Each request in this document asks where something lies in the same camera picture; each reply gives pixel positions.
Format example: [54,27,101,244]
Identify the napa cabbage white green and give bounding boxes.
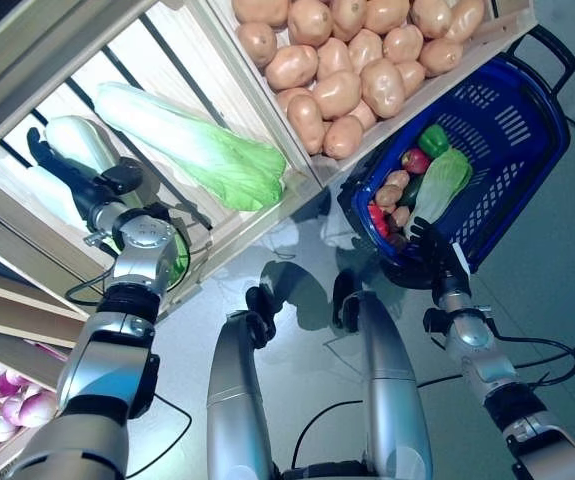
[24,114,192,289]
[405,148,474,240]
[92,81,288,212]

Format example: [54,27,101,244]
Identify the green bell pepper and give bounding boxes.
[417,124,451,156]

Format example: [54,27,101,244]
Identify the black robot waist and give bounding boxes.
[281,464,368,480]

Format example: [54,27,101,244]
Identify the wooden display stand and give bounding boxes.
[0,0,218,396]

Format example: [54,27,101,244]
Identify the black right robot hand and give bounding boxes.
[404,213,472,295]

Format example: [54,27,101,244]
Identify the red chili pepper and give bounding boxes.
[366,203,391,236]

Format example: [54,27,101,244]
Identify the black basket handle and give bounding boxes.
[505,24,575,96]

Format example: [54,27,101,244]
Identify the wooden potato crate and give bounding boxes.
[206,0,538,186]

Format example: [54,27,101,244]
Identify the red bell pepper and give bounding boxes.
[400,148,432,175]

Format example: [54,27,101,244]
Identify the slatted wooden cabbage crate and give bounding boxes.
[0,0,326,321]

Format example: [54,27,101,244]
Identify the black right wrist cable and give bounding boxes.
[416,332,575,390]

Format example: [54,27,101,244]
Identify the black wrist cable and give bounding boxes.
[416,332,575,390]
[64,269,118,306]

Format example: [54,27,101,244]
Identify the dark green cucumber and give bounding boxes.
[397,174,426,207]

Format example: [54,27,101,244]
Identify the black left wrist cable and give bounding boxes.
[64,269,118,306]

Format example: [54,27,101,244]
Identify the silver right robot leg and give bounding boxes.
[330,272,434,480]

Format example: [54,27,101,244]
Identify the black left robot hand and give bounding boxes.
[25,126,146,222]

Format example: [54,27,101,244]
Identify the blue plastic shopping basket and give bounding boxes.
[337,55,572,282]

